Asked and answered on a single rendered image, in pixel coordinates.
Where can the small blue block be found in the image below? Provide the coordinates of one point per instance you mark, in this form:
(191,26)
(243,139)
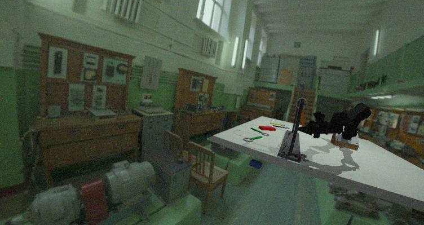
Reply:
(255,164)

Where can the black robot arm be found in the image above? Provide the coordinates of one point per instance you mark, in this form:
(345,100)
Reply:
(349,119)

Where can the red flat block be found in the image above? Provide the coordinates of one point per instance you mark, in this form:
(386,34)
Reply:
(267,128)

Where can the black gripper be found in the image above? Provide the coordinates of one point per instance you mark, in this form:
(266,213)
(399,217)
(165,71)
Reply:
(313,128)

